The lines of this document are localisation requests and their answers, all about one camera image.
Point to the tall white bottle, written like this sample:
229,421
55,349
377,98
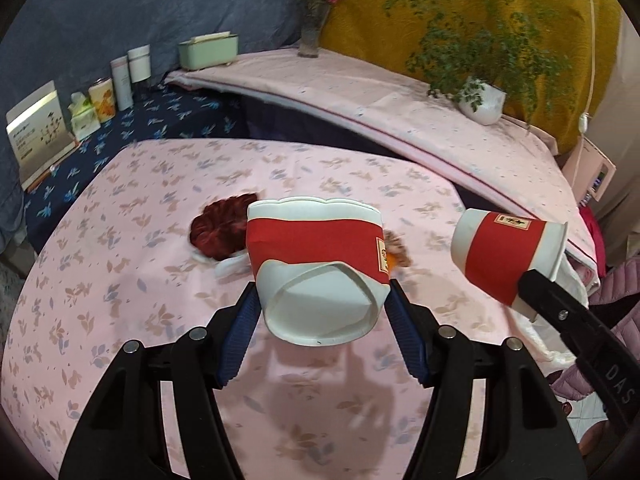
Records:
121,85

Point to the pink floral tablecloth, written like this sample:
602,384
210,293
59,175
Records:
125,310

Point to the pink down jacket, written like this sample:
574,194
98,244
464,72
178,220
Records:
620,280

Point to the short white bottle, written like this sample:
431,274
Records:
139,62

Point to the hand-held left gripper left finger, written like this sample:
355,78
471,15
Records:
240,330

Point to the pale pink dotted cloth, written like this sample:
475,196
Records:
375,95

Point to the yellow backdrop cloth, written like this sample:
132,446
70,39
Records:
380,5

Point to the glass vase with flowers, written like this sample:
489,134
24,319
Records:
312,35

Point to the red cloth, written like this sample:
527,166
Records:
596,232

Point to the squashed red white paper cup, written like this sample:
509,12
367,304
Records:
310,240

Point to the green tissue box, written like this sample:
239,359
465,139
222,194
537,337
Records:
207,52

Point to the potted green plant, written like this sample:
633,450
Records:
482,102

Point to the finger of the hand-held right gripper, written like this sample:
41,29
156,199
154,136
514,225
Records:
565,317

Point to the blue backdrop cloth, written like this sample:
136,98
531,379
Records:
100,20

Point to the navy floral cloth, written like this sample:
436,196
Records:
150,120

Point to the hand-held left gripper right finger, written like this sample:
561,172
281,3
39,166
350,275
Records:
407,335

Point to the yellow floral can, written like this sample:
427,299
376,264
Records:
102,102

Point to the white printed card box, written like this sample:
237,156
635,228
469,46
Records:
40,135

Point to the green tissue pack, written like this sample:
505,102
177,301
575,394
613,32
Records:
80,117

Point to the brown peel scrap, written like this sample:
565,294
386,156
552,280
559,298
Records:
399,250

